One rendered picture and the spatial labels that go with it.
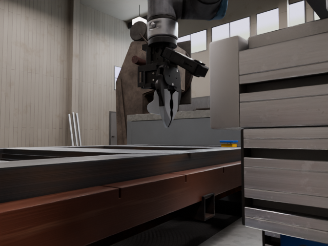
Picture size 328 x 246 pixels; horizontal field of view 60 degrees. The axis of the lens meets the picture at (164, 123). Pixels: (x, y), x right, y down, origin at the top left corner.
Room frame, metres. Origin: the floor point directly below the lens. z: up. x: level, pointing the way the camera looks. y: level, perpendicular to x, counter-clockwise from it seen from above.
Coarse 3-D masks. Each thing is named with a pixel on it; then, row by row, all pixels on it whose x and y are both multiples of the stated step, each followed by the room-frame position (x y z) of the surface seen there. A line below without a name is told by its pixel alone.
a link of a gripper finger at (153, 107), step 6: (156, 96) 0.67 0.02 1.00; (168, 96) 0.66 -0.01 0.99; (150, 102) 0.68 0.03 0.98; (156, 102) 0.67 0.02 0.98; (168, 102) 0.66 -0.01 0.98; (150, 108) 0.68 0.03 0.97; (156, 108) 0.67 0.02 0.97; (162, 108) 0.65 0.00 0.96; (168, 108) 0.66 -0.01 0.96; (156, 114) 0.68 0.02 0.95; (162, 114) 0.66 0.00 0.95; (168, 114) 0.66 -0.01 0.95; (162, 120) 0.67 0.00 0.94; (168, 120) 0.67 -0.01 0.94
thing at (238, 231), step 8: (232, 224) 0.73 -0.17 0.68; (240, 224) 0.73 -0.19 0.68; (224, 232) 0.66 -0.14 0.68; (232, 232) 0.66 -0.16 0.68; (240, 232) 0.66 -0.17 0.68; (248, 232) 0.66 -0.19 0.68; (256, 232) 0.66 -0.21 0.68; (208, 240) 0.61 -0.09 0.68; (216, 240) 0.61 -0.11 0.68; (224, 240) 0.61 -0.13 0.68; (232, 240) 0.61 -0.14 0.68; (240, 240) 0.61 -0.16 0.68; (248, 240) 0.61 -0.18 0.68; (256, 240) 0.61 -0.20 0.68
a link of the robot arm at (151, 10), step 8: (152, 0) 0.66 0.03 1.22; (160, 0) 0.65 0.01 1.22; (168, 0) 0.65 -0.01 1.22; (176, 0) 0.65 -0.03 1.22; (152, 8) 0.66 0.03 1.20; (160, 8) 0.65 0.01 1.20; (168, 8) 0.65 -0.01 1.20; (176, 8) 0.66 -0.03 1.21; (152, 16) 0.66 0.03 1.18; (160, 16) 0.65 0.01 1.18; (168, 16) 0.65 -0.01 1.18; (176, 16) 0.67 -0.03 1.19
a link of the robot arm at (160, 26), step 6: (162, 18) 0.65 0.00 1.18; (150, 24) 0.67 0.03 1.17; (156, 24) 0.66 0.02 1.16; (162, 24) 0.65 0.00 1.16; (168, 24) 0.65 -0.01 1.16; (174, 24) 0.66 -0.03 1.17; (150, 30) 0.66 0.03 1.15; (156, 30) 0.65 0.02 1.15; (162, 30) 0.65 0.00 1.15; (168, 30) 0.65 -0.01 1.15; (174, 30) 0.66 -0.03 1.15; (150, 36) 0.67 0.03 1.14; (156, 36) 0.66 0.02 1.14; (162, 36) 0.66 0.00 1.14; (168, 36) 0.66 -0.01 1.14; (174, 36) 0.67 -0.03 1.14
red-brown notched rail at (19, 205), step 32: (64, 192) 0.36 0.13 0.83; (96, 192) 0.36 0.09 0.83; (128, 192) 0.41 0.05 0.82; (160, 192) 0.48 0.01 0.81; (192, 192) 0.57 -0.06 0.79; (0, 224) 0.27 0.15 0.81; (32, 224) 0.29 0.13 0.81; (64, 224) 0.32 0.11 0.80; (96, 224) 0.36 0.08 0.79; (128, 224) 0.41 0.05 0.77
